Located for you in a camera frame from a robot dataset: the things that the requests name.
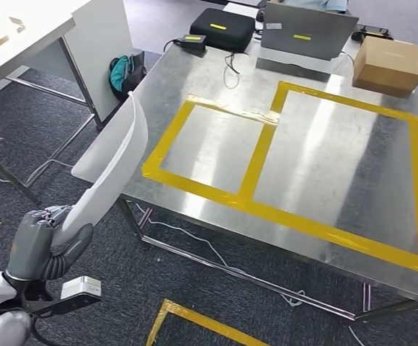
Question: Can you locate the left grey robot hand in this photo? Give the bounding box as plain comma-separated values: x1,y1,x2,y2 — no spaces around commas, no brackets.
6,205,94,283

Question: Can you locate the white curved plastic part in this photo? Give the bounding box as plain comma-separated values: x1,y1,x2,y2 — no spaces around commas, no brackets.
71,92,149,247

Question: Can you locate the steel workbench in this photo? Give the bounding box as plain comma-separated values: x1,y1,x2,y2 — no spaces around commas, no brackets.
115,42,418,328

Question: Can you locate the teal backpack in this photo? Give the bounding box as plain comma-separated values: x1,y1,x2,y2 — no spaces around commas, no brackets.
109,51,147,102

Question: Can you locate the white partition panel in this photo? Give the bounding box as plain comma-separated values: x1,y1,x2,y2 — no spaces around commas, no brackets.
24,0,134,124

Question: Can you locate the yellow floor tape square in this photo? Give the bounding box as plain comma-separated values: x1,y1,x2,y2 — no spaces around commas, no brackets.
146,299,269,346

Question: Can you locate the black power adapter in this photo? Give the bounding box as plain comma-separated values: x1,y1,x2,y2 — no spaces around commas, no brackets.
179,34,207,54

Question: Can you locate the black zip case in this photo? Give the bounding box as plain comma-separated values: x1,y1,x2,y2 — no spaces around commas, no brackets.
189,8,256,53

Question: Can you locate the person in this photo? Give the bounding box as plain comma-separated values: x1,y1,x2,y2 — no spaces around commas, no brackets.
284,0,349,14

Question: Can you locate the grey laptop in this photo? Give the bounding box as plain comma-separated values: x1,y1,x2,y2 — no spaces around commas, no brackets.
260,2,361,62

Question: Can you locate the black handheld controller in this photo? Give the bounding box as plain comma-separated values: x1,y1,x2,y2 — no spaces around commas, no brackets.
351,25,394,44

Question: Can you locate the brown cardboard box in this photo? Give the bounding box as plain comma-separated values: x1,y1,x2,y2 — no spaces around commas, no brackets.
352,35,418,99

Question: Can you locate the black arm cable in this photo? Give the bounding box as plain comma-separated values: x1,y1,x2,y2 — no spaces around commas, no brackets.
30,315,57,346

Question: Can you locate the steel frame table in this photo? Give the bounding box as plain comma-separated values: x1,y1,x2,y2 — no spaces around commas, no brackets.
0,0,105,207

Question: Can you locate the black adapter cable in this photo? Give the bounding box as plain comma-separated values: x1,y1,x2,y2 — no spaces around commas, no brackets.
163,37,183,53

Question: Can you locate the thin black cable loop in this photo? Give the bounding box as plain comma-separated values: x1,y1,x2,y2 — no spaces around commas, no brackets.
223,51,241,90

